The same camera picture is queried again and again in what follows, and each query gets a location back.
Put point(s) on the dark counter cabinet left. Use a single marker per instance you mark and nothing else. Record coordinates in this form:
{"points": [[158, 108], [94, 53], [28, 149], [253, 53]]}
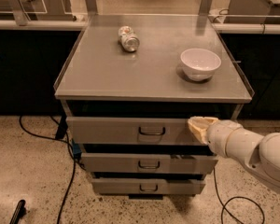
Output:
{"points": [[31, 58]]}

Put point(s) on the grey drawer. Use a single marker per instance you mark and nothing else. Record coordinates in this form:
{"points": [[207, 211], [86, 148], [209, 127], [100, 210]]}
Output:
{"points": [[147, 186], [131, 131], [149, 163]]}

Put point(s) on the black object on floor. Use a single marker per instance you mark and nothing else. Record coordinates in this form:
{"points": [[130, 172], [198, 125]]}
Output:
{"points": [[19, 212]]}

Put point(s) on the metal post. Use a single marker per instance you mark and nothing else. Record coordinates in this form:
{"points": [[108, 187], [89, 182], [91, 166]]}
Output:
{"points": [[18, 13], [205, 7], [90, 0]]}

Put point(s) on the grey middle drawer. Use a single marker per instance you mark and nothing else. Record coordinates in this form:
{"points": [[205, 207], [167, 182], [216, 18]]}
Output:
{"points": [[149, 163]]}

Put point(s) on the grey metal drawer cabinet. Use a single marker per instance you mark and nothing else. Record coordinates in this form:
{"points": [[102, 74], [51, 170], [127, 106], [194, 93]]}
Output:
{"points": [[101, 79]]}

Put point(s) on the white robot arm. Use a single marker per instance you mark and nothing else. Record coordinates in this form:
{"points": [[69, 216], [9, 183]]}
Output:
{"points": [[258, 154]]}

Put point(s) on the white ceramic bowl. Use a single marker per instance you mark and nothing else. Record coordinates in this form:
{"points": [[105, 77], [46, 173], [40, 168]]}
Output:
{"points": [[199, 64]]}

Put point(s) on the padded gripper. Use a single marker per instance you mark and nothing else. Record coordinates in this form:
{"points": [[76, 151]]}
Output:
{"points": [[218, 136]]}

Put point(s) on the crushed silver soda can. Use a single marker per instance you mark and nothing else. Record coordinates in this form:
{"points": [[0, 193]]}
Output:
{"points": [[128, 38]]}

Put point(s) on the grey bottom drawer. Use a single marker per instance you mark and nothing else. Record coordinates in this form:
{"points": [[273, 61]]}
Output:
{"points": [[147, 186]]}

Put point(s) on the dark counter cabinet right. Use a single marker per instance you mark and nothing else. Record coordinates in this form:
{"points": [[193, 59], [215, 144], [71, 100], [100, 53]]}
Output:
{"points": [[258, 55]]}

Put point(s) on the right metal post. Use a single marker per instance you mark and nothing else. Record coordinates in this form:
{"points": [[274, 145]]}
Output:
{"points": [[205, 7]]}

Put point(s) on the middle metal post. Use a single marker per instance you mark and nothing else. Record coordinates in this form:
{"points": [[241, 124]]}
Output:
{"points": [[90, 0]]}

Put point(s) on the left metal post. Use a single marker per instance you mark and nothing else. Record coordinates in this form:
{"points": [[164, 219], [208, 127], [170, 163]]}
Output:
{"points": [[18, 13]]}

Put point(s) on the grey top drawer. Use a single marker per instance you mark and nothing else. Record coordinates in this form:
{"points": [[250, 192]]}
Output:
{"points": [[131, 131]]}

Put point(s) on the dark counter cabinet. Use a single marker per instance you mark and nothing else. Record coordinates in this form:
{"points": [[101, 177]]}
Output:
{"points": [[258, 55], [31, 58]]}

